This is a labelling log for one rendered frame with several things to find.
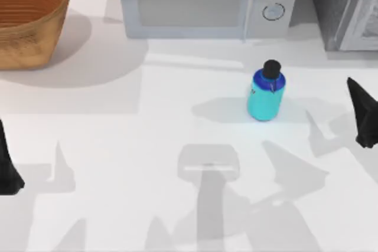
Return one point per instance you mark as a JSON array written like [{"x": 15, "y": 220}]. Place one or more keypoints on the blue bottle with black cap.
[{"x": 265, "y": 98}]

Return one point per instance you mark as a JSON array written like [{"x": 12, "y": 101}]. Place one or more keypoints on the microwave oven knob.
[{"x": 273, "y": 11}]

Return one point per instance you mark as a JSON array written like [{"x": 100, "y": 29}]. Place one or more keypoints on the pale microwave oven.
[{"x": 189, "y": 1}]

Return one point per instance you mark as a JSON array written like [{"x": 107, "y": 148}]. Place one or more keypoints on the brown woven basket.
[{"x": 26, "y": 36}]

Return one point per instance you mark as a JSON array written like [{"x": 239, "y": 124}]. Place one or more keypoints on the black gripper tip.
[{"x": 7, "y": 169}]

